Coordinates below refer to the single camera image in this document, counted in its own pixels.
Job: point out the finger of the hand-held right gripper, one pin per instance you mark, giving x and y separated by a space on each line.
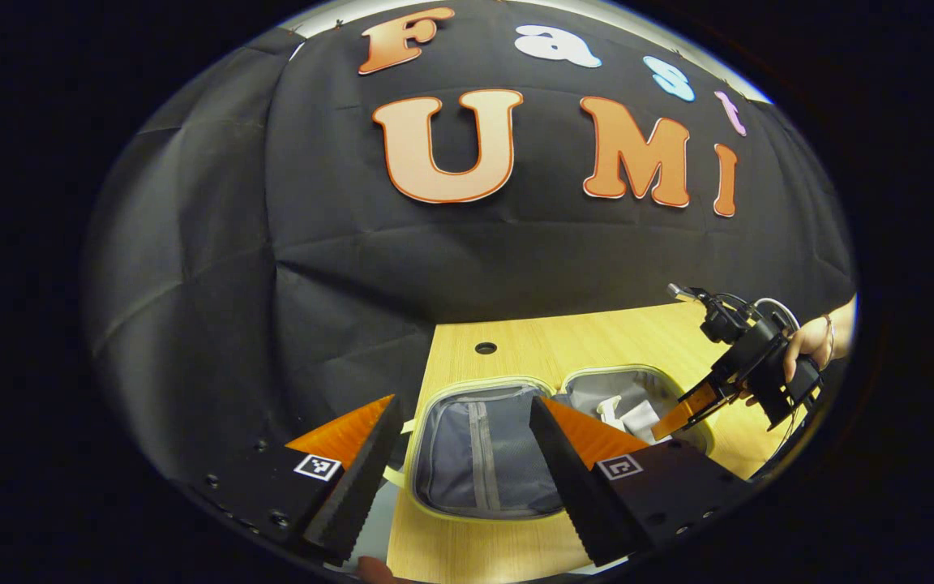
682 414

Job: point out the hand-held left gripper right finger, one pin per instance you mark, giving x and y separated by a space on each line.
572 487

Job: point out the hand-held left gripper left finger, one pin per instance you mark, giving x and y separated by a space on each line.
357 487

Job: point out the white squeeze tube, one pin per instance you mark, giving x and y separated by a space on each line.
642 423

